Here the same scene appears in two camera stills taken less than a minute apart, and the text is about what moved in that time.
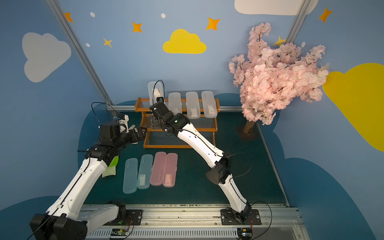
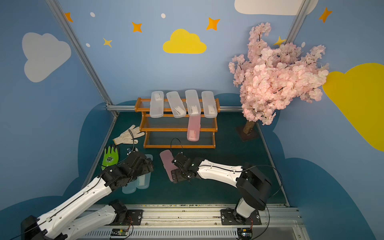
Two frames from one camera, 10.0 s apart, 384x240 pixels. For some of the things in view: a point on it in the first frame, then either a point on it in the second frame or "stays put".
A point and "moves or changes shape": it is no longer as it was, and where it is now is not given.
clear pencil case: x=155 y=89 moves or changes shape
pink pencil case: x=158 y=168 → x=166 y=157
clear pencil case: x=210 y=108 stays put
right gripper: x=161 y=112 → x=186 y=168
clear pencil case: x=193 y=105 stays put
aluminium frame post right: x=298 y=21 stays put
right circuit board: x=245 y=233 stays put
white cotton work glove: x=133 y=136 stays put
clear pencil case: x=174 y=102 stays put
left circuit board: x=119 y=232 stays put
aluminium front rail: x=202 y=222 stays put
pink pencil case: x=170 y=170 moves or changes shape
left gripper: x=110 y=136 → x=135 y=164
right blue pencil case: x=145 y=171 stays put
